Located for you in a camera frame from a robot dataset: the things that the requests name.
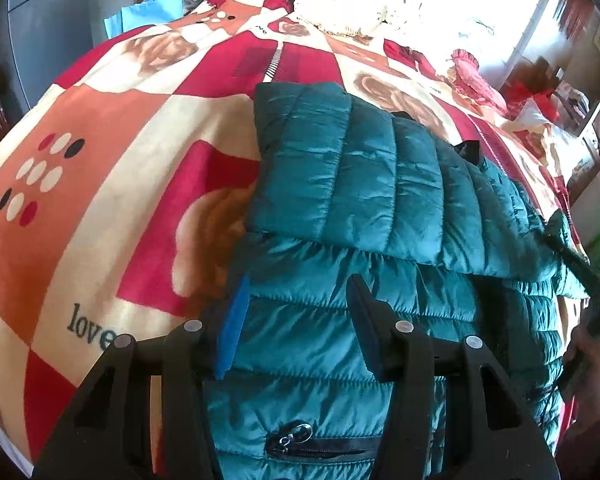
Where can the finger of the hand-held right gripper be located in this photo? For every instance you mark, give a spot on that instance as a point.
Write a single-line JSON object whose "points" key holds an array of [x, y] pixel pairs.
{"points": [[575, 260]]}

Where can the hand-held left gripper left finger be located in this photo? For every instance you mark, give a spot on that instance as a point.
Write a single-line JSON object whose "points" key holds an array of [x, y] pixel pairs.
{"points": [[232, 327]]}

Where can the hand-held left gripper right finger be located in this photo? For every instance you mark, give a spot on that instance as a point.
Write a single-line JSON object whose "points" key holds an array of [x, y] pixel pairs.
{"points": [[366, 322]]}

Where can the teal quilted puffer jacket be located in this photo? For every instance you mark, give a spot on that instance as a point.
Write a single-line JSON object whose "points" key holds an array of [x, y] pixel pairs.
{"points": [[380, 200]]}

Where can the person's right hand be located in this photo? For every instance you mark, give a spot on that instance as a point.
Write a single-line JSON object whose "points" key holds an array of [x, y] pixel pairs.
{"points": [[587, 380]]}

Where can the white and red pillow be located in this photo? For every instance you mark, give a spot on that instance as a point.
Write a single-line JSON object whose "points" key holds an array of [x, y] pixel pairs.
{"points": [[542, 130]]}

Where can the red orange printed blanket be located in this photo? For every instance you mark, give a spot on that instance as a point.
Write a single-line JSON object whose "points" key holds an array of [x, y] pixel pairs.
{"points": [[105, 170]]}

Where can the red ruffled pillow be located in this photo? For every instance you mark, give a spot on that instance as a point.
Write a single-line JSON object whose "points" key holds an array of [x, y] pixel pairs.
{"points": [[472, 80]]}

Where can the light blue cloth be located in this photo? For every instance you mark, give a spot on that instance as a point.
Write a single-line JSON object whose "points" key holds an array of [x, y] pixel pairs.
{"points": [[142, 17]]}

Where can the grey refrigerator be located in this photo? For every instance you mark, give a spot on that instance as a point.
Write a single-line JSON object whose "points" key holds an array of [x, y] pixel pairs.
{"points": [[45, 30]]}

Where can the red wall hanging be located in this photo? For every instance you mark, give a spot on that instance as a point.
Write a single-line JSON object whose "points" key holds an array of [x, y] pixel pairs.
{"points": [[575, 10]]}

